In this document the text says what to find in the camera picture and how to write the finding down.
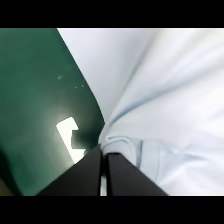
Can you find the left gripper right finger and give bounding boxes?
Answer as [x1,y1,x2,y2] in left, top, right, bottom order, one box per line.
[105,152,169,197]

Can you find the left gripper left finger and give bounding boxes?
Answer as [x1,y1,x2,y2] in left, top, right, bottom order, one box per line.
[37,144,103,197]

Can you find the white shirt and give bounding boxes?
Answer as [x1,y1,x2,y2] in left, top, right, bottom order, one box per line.
[57,27,224,197]

